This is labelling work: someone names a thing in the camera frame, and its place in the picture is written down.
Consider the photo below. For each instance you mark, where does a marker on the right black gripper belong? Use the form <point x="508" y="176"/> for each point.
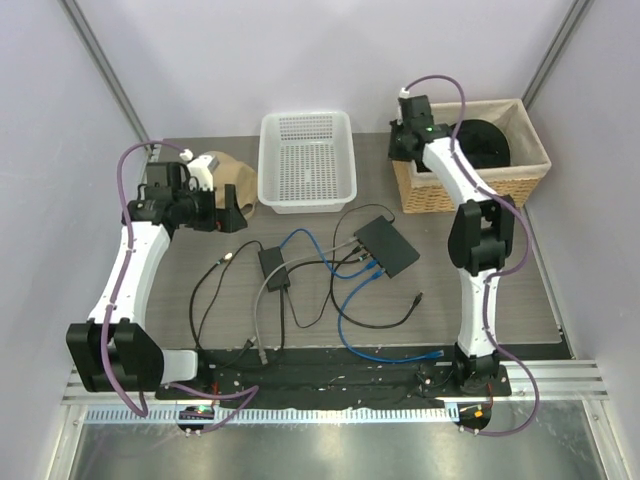
<point x="394" y="127"/>

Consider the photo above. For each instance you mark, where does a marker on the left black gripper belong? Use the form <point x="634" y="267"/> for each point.
<point x="231" y="219"/>

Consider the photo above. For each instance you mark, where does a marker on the black network switch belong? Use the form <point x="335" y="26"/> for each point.
<point x="387" y="246"/>

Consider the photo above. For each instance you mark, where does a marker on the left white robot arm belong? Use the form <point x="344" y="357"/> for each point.
<point x="112" y="344"/>

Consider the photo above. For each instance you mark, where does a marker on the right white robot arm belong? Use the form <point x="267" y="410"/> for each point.
<point x="480" y="240"/>

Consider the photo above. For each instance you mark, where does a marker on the beige cap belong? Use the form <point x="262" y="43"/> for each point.
<point x="239" y="174"/>

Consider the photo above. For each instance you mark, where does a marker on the wicker basket with liner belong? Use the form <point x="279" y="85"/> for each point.
<point x="421" y="192"/>

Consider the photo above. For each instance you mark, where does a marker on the black power adapter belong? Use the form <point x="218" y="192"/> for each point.
<point x="272" y="264"/>

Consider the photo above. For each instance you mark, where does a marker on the black cap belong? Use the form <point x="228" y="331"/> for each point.
<point x="484" y="144"/>

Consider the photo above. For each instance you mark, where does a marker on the white plastic basket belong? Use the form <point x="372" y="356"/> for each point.
<point x="306" y="162"/>

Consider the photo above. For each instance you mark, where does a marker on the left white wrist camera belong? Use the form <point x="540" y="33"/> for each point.
<point x="201" y="169"/>

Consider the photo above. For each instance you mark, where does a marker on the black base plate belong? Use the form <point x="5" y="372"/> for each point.
<point x="334" y="378"/>

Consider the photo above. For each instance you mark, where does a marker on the aluminium rail frame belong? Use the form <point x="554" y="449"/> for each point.
<point x="536" y="381"/>

